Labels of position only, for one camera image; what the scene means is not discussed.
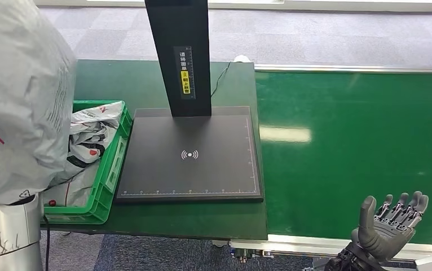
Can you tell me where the dark green table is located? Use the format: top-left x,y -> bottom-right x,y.
40,59 -> 269,241

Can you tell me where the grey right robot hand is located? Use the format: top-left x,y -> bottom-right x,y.
351,191 -> 429,262

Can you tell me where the aluminium conveyor rail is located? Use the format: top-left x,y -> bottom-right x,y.
254,64 -> 432,75
230,234 -> 432,264

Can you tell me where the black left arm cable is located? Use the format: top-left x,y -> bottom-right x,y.
43,216 -> 51,271

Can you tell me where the crumpled grey polybag package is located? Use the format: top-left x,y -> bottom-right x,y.
47,100 -> 125,188

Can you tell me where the thin black power cable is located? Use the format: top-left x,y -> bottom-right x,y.
211,62 -> 232,99

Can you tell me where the yellow and black label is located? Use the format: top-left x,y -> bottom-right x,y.
174,45 -> 197,100

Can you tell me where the flat grey polybag package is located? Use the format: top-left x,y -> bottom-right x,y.
43,160 -> 101,208

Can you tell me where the green plastic crate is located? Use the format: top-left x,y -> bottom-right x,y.
43,100 -> 134,225

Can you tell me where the black inbound scanner machine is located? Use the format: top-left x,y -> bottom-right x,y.
116,0 -> 265,204

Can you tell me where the white polybag with red print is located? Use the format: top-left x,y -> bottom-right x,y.
0,0 -> 78,206

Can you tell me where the green conveyor belt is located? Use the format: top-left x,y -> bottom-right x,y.
255,71 -> 432,248

